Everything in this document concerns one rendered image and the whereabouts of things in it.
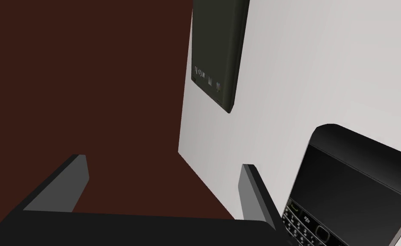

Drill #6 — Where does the dark flat slab phone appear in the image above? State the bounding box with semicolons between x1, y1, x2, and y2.
191;0;251;114

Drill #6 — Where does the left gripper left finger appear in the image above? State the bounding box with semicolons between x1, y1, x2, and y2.
22;154;90;213

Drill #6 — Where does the white table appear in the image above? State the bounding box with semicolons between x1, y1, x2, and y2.
177;0;401;246

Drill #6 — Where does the black keypad phone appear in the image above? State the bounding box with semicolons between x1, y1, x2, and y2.
279;123;401;246

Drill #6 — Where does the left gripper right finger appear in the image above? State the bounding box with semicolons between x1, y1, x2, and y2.
238;164;284;231

